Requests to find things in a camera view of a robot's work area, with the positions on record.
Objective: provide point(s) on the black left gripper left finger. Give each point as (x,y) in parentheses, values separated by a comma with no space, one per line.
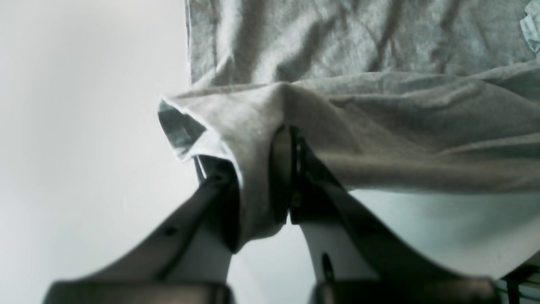
(185,260)

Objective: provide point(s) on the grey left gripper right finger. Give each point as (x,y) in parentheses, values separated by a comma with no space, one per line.
(356,258)

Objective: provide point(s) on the grey T-shirt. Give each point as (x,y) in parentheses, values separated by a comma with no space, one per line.
(429,95)

